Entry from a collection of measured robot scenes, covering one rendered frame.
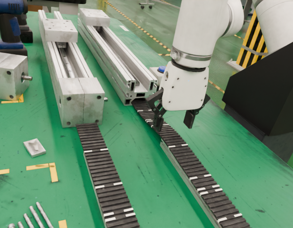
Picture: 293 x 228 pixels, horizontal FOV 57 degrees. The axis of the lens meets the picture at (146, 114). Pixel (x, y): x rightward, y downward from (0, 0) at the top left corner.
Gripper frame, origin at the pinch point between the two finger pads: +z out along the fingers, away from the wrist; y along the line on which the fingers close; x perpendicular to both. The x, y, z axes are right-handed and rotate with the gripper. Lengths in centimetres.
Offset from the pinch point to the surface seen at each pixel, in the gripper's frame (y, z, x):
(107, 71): -5.1, 3.5, 39.3
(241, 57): 250, 69, 235
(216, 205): -1.8, 3.1, -22.1
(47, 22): -23, -6, 61
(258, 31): 251, 29, 221
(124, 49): 2.6, -2.1, 46.3
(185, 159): -1.1, 3.2, -9.4
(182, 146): 0.4, 3.1, -5.3
